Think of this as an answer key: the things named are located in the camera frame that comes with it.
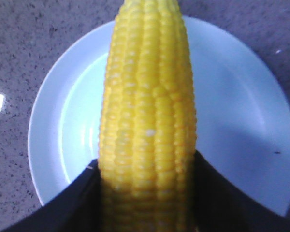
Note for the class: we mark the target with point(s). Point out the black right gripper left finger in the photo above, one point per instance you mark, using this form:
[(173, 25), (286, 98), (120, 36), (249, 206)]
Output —
[(75, 209)]

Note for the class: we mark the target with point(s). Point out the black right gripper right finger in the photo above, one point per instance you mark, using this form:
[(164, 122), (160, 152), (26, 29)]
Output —
[(221, 207)]

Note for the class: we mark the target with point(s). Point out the yellow corn cob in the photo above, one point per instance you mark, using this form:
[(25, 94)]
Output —
[(148, 122)]

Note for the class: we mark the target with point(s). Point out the light blue plate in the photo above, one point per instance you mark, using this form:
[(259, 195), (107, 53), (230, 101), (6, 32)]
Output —
[(243, 115)]

